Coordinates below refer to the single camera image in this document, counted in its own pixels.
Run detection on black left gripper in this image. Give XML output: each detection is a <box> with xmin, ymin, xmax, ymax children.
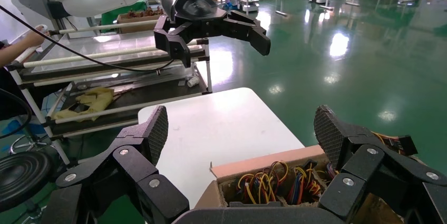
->
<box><xmin>153</xmin><ymin>0</ymin><xmax>271</xmax><ymax>69</ymax></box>

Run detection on black round stool seat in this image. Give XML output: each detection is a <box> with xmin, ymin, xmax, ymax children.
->
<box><xmin>0</xmin><ymin>151</ymin><xmax>54</xmax><ymax>212</ymax></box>

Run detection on black shelf rack white pipes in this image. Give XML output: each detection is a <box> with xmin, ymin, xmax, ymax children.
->
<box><xmin>7</xmin><ymin>19</ymin><xmax>213</xmax><ymax>166</ymax></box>

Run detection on black looped cable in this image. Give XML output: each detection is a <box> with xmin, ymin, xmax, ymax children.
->
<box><xmin>0</xmin><ymin>87</ymin><xmax>33</xmax><ymax>140</ymax></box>

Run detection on yellow cloth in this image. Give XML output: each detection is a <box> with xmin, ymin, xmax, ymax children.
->
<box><xmin>52</xmin><ymin>87</ymin><xmax>116</xmax><ymax>122</ymax></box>

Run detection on bundle of coloured wires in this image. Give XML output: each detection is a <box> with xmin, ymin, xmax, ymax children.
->
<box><xmin>237</xmin><ymin>161</ymin><xmax>289</xmax><ymax>205</ymax></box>

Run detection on cardboard divider box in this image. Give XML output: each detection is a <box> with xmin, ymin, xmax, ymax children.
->
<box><xmin>195</xmin><ymin>144</ymin><xmax>407</xmax><ymax>224</ymax></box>

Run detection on bystander bare forearm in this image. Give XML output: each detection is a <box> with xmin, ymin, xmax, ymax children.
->
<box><xmin>0</xmin><ymin>39</ymin><xmax>34</xmax><ymax>69</ymax></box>

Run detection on chrome stool base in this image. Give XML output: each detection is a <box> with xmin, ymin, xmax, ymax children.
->
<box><xmin>8</xmin><ymin>134</ymin><xmax>59</xmax><ymax>157</ymax></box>

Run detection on cardboard crate with brown items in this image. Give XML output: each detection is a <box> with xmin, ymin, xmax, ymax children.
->
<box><xmin>116</xmin><ymin>6</ymin><xmax>165</xmax><ymax>35</ymax></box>

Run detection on green cloth covered table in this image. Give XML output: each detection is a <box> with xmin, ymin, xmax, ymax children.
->
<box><xmin>100</xmin><ymin>1</ymin><xmax>148</xmax><ymax>31</ymax></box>

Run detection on bystander bare hand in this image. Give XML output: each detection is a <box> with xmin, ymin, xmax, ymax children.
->
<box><xmin>22</xmin><ymin>24</ymin><xmax>50</xmax><ymax>48</ymax></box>

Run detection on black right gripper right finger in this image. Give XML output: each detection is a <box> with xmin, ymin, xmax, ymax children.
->
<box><xmin>313</xmin><ymin>105</ymin><xmax>447</xmax><ymax>224</ymax></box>

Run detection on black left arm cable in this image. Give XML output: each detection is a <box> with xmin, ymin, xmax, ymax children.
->
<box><xmin>0</xmin><ymin>5</ymin><xmax>176</xmax><ymax>75</ymax></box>

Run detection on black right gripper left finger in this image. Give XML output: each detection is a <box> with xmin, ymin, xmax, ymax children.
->
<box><xmin>42</xmin><ymin>105</ymin><xmax>190</xmax><ymax>224</ymax></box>

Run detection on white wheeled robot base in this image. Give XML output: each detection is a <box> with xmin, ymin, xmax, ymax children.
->
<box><xmin>239</xmin><ymin>0</ymin><xmax>260</xmax><ymax>13</ymax></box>

